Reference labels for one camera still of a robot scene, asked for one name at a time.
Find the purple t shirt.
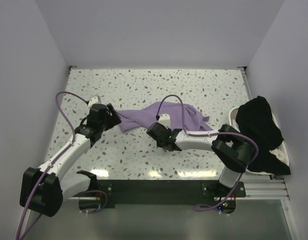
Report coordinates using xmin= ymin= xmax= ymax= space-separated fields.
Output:
xmin=118 ymin=101 xmax=213 ymax=134

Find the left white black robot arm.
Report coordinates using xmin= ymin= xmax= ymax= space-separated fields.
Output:
xmin=19 ymin=103 xmax=121 ymax=217

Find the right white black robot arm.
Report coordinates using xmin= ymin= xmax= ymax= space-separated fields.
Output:
xmin=146 ymin=122 xmax=259 ymax=197

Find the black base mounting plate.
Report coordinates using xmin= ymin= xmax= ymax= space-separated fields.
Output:
xmin=68 ymin=179 xmax=246 ymax=211

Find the black t shirt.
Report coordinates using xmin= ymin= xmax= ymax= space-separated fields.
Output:
xmin=235 ymin=96 xmax=291 ymax=175

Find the white laundry basket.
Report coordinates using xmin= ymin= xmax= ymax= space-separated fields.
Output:
xmin=228 ymin=106 xmax=290 ymax=176

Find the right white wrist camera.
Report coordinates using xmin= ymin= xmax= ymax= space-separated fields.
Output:
xmin=157 ymin=114 xmax=171 ymax=128

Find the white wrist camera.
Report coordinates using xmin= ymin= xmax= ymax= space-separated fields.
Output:
xmin=157 ymin=114 xmax=171 ymax=128
xmin=87 ymin=95 xmax=102 ymax=109

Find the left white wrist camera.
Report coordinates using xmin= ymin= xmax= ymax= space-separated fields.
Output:
xmin=87 ymin=95 xmax=102 ymax=109

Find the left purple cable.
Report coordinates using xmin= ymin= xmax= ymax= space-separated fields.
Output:
xmin=15 ymin=91 xmax=91 ymax=240

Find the purple cable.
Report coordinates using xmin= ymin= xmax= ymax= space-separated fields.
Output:
xmin=155 ymin=94 xmax=260 ymax=213
xmin=15 ymin=91 xmax=91 ymax=240

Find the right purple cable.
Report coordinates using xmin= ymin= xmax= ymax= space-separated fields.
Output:
xmin=155 ymin=94 xmax=260 ymax=213

